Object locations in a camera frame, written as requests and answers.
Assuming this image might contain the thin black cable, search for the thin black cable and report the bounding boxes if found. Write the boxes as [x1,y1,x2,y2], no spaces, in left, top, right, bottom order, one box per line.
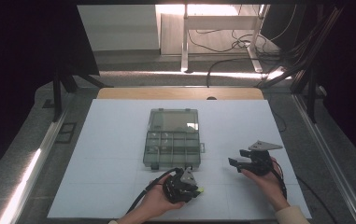
[270,106,288,133]

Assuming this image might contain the white cabinet panel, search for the white cabinet panel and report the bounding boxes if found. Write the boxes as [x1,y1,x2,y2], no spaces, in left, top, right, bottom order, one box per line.
[77,4,162,52]

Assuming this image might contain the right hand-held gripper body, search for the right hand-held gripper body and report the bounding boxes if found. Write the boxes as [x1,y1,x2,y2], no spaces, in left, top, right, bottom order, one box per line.
[237,139,284,177]

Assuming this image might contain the black metal stand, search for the black metal stand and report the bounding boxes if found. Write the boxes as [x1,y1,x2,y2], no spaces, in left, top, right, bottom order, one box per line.
[258,5,346,124]

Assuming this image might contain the thick black cable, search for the thick black cable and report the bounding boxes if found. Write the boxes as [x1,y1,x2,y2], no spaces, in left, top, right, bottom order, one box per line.
[295,175,339,224]

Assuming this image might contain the black tripod stand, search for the black tripod stand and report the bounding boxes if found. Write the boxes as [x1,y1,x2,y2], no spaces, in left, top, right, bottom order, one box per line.
[51,69,115,123]

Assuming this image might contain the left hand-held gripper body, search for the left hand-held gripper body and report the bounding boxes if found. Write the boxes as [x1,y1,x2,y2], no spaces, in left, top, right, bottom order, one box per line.
[162,167,199,205]

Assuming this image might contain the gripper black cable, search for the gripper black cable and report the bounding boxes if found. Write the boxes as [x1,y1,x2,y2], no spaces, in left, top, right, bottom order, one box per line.
[125,167,181,215]
[270,158,289,201]

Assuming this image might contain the wooden table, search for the wooden table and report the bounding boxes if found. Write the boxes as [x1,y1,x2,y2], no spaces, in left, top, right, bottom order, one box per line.
[96,87,265,101]

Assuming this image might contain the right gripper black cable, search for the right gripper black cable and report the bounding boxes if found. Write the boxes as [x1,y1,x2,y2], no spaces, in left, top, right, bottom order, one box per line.
[270,158,289,201]

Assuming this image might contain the black computer case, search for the black computer case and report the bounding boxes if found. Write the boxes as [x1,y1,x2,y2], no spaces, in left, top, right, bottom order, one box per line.
[260,4,320,51]

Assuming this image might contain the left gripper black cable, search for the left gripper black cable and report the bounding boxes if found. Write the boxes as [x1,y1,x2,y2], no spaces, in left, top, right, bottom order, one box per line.
[125,167,181,215]

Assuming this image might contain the black floor bracket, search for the black floor bracket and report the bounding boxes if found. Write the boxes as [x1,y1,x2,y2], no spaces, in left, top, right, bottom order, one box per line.
[54,122,78,145]

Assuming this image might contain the white desk frame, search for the white desk frame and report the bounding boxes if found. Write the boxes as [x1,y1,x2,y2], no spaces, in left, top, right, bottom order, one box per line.
[180,4,272,75]

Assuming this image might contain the green transparent organizer box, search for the green transparent organizer box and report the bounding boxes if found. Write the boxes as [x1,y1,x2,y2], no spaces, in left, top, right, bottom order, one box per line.
[142,107,206,171]

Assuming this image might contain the white table cover sheet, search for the white table cover sheet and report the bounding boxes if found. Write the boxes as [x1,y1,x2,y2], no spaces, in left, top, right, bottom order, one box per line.
[47,98,312,220]

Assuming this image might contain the long black floor cable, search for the long black floor cable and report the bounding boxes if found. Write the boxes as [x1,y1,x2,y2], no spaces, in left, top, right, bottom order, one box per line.
[206,57,254,89]

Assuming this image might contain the aluminium rail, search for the aluminium rail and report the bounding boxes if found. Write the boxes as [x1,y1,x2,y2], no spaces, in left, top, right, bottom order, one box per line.
[0,102,71,224]
[292,93,356,224]

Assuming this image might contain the person's right hand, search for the person's right hand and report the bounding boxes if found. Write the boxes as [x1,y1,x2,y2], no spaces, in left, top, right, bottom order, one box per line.
[240,157,288,207]

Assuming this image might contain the tangled black floor cables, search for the tangled black floor cables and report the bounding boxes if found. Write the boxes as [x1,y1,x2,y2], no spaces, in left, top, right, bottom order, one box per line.
[187,29,281,54]

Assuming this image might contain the person's left hand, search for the person's left hand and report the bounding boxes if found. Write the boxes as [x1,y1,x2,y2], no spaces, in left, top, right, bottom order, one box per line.
[134,174,187,219]

